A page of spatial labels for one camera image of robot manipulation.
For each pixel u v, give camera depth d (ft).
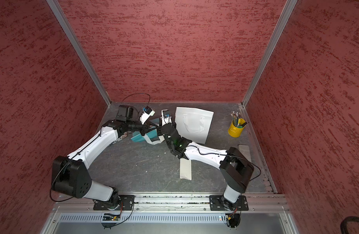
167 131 1.92
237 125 3.17
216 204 2.42
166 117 2.15
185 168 2.87
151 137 2.84
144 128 2.34
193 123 2.87
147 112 2.34
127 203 2.42
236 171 1.47
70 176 1.38
